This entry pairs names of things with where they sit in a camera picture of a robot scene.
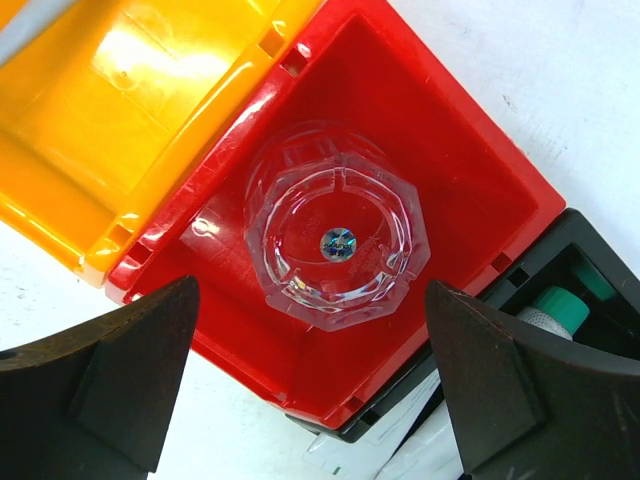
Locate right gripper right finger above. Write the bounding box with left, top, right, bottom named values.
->
left=425, top=280, right=639, bottom=479

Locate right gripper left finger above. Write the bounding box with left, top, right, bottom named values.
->
left=1, top=276, right=200, bottom=479

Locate white toothpaste tube green cap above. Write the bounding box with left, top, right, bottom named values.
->
left=516, top=286, right=590, bottom=341

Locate red plastic bin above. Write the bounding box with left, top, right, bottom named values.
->
left=105, top=1, right=565, bottom=429

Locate yellow plastic bin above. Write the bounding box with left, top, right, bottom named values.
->
left=1, top=1, right=319, bottom=286

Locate light blue toothbrush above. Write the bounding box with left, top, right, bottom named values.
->
left=1, top=0, right=77, bottom=66

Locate clear plastic cup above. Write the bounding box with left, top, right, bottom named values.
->
left=244, top=121, right=431, bottom=332

